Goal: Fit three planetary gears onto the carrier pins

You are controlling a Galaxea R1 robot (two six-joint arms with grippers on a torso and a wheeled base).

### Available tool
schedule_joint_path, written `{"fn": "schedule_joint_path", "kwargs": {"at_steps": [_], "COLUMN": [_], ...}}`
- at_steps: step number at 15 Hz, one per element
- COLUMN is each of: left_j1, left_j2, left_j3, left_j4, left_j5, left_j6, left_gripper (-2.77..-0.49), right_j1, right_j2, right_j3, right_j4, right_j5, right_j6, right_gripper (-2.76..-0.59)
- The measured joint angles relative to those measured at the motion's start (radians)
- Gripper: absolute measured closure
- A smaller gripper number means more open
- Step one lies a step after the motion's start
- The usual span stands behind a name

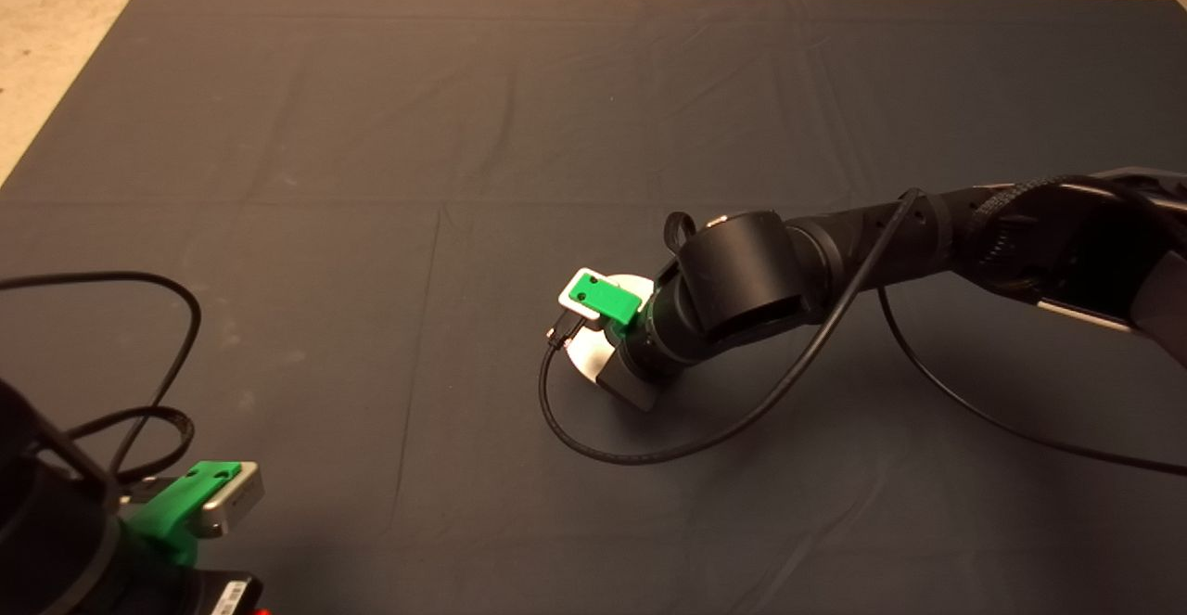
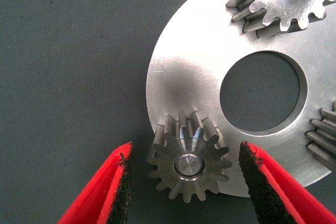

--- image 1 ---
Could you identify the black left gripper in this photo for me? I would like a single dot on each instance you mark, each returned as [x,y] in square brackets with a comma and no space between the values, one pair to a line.
[185,595]

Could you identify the round metal carrier plate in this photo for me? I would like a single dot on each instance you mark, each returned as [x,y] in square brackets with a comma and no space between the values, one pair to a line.
[589,355]

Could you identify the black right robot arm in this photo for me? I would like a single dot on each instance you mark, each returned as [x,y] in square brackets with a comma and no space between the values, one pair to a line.
[751,272]

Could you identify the dark grey table cloth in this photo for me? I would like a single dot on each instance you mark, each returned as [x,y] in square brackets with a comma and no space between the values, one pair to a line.
[371,133]

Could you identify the green left camera mount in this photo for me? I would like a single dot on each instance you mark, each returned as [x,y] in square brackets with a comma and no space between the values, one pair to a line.
[162,513]

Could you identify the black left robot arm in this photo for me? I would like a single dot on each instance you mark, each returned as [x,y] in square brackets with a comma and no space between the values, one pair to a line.
[42,531]

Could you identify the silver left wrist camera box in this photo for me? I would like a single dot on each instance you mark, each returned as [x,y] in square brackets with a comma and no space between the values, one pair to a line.
[236,504]

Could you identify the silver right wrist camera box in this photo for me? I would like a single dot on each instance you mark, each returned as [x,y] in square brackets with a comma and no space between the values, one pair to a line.
[566,300]

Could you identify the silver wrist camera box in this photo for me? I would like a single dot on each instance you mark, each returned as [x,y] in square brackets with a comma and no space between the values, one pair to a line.
[566,300]
[236,504]

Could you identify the green right camera mount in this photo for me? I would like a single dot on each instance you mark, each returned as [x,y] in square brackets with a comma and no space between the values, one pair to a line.
[607,298]

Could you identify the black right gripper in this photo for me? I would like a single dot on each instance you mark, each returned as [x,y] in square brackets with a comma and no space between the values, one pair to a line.
[640,378]

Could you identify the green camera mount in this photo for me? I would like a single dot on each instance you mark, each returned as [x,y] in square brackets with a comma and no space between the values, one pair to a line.
[162,513]
[607,298]

